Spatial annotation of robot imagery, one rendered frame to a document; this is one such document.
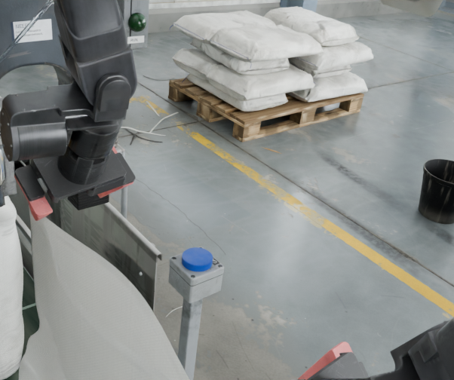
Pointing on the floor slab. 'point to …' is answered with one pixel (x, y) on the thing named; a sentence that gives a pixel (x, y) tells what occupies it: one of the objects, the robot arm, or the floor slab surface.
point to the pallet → (352, 102)
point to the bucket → (446, 190)
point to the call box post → (189, 335)
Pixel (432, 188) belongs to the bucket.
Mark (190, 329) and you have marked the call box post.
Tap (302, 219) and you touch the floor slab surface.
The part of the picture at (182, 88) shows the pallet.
